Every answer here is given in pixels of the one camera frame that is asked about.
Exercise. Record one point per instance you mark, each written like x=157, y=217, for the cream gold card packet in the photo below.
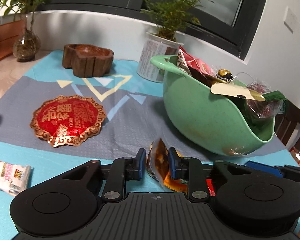
x=236, y=91

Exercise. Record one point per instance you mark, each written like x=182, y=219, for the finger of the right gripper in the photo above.
x=287, y=171

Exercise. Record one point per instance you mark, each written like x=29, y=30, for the brown wooden tray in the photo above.
x=87, y=60

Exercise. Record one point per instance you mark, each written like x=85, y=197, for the white wall switch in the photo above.
x=291, y=21

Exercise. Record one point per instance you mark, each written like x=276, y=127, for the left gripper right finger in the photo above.
x=191, y=170

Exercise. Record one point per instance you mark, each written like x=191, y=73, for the white purple snack packet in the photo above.
x=14, y=178

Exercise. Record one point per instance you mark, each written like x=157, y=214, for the leafy plant in glass vase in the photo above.
x=27, y=44

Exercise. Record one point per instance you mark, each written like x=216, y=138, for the red snack packet with cup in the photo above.
x=210, y=187

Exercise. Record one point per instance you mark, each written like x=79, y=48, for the feathery plant in white pot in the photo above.
x=169, y=16

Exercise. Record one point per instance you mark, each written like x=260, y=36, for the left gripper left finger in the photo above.
x=121, y=171

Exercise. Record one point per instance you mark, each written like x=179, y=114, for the dark wooden chair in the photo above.
x=286, y=124

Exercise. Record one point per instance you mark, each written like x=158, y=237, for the red gold round packet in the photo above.
x=68, y=120

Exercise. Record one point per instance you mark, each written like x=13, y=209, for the green plastic bowl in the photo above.
x=212, y=121

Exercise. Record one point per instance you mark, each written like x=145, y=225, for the clear bag with green header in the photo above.
x=274, y=103

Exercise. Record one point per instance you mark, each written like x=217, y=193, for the blue grey tablecloth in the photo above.
x=66, y=202

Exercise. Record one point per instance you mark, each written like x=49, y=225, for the brown clear candy packet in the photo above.
x=157, y=165

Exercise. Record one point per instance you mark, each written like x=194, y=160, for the dark framed window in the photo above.
x=228, y=24

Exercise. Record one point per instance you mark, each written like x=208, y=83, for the copper orange box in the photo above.
x=9, y=32

